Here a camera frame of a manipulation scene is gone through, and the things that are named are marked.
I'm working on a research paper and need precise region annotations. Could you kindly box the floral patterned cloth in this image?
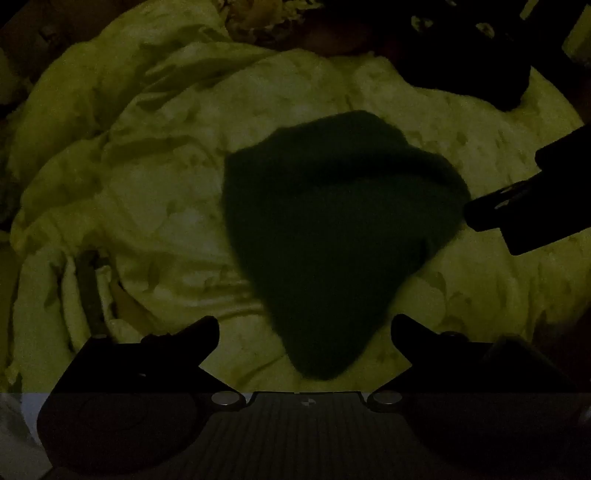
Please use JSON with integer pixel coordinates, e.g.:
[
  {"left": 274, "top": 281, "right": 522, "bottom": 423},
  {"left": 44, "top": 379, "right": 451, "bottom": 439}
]
[{"left": 221, "top": 0, "right": 326, "bottom": 43}]

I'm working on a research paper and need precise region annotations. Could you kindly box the dark green small garment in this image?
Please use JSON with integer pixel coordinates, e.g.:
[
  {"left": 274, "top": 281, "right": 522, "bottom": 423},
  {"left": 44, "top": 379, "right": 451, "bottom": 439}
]
[{"left": 222, "top": 110, "right": 472, "bottom": 382}]

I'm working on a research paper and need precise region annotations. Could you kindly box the black cloth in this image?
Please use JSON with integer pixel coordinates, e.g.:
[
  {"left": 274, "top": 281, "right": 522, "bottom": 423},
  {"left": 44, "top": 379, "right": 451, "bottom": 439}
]
[{"left": 376, "top": 0, "right": 533, "bottom": 112}]

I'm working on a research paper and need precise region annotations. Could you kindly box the yellow-green patterned blanket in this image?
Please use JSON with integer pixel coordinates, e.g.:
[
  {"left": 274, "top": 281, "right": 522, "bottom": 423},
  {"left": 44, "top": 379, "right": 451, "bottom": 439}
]
[{"left": 0, "top": 0, "right": 591, "bottom": 394}]

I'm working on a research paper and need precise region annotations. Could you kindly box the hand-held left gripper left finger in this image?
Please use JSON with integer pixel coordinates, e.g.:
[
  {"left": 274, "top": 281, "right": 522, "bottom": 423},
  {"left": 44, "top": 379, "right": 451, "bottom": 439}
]
[{"left": 54, "top": 316, "right": 232, "bottom": 394}]

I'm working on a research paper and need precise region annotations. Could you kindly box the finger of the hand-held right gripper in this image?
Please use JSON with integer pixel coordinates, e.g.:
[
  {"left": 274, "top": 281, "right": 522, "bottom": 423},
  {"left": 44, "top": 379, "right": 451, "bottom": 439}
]
[{"left": 463, "top": 178, "right": 546, "bottom": 232}]

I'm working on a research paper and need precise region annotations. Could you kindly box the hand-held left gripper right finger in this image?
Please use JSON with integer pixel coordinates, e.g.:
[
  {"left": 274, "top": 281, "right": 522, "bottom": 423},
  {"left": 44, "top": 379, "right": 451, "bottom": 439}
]
[{"left": 382, "top": 313, "right": 579, "bottom": 394}]

